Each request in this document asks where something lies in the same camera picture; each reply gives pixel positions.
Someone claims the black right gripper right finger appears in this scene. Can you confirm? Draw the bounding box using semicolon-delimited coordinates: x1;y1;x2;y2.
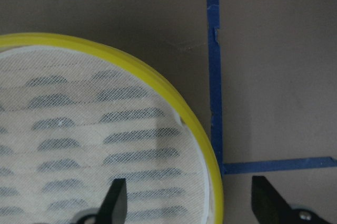
251;176;329;224

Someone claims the yellow steamer basket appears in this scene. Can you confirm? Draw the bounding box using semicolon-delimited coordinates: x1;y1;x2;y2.
1;33;224;223

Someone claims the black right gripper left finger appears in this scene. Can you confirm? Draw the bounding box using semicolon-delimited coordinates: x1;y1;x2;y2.
71;178;127;224

